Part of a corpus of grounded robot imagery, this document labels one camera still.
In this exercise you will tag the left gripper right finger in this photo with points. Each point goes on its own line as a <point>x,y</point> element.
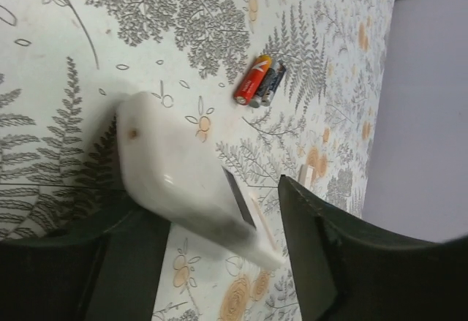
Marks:
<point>316,232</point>

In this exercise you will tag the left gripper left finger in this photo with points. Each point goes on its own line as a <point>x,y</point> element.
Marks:
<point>108,265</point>

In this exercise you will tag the white battery cover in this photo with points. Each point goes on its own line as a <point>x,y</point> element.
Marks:
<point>305,175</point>

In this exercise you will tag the red white remote control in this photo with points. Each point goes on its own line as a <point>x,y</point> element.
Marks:
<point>169,172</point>

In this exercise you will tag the red AAA battery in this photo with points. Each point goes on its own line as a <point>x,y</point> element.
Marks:
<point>252,80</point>

